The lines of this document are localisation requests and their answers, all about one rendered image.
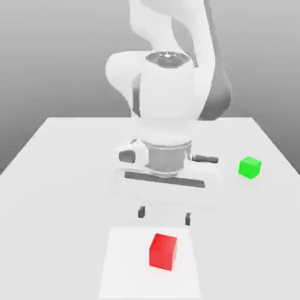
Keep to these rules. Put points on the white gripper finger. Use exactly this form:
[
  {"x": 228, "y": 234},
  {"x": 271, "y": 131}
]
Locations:
[
  {"x": 187, "y": 219},
  {"x": 141, "y": 212}
]

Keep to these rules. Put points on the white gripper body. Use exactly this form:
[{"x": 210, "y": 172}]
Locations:
[{"x": 164, "y": 189}]

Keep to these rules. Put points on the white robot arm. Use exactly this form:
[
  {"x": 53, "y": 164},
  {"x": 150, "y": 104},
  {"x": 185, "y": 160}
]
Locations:
[{"x": 166, "y": 98}]

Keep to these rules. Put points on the small red cube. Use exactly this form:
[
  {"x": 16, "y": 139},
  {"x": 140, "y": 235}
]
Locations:
[{"x": 163, "y": 252}]

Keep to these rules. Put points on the small green cube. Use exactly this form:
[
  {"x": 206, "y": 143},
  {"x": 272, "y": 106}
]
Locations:
[{"x": 249, "y": 167}]

